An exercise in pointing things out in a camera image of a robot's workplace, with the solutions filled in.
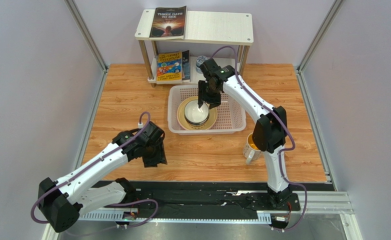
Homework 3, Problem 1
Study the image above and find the yellow plate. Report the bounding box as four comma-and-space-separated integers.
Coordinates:
176, 96, 218, 130

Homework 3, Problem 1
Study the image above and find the white bowl dark outside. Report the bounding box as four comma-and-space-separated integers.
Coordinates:
184, 100, 210, 126

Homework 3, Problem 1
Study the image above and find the white plastic basket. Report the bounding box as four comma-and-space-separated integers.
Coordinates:
167, 85, 246, 136

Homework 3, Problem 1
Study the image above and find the patterned mug yellow inside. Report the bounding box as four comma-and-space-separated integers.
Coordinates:
242, 133, 262, 165

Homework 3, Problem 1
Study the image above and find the grey patterned bowl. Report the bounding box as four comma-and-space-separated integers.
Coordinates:
181, 119, 211, 131

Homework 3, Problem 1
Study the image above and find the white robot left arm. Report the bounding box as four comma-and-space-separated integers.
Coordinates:
30, 121, 167, 233

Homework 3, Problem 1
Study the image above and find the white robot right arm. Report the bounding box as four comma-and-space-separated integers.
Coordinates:
198, 58, 292, 203

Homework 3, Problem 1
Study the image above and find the blue white ceramic jar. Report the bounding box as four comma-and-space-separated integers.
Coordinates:
195, 55, 209, 74

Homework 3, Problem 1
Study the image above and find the dark blue book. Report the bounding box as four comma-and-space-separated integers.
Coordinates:
182, 50, 191, 82

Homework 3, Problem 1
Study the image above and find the yellow treehouse book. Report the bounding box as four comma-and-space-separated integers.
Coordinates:
156, 51, 183, 84

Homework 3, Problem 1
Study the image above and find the white two-tier shelf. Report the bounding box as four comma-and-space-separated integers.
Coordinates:
134, 9, 254, 87

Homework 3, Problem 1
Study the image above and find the dark Three Days book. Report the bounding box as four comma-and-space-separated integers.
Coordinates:
149, 6, 187, 40

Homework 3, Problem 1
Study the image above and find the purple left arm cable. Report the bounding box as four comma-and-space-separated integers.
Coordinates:
30, 111, 160, 229

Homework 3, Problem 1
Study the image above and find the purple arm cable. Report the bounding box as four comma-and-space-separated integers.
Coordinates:
210, 45, 309, 233
30, 111, 160, 229

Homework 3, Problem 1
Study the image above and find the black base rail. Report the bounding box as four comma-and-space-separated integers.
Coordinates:
78, 179, 301, 231

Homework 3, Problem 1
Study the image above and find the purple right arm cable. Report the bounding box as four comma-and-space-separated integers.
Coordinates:
210, 45, 309, 233

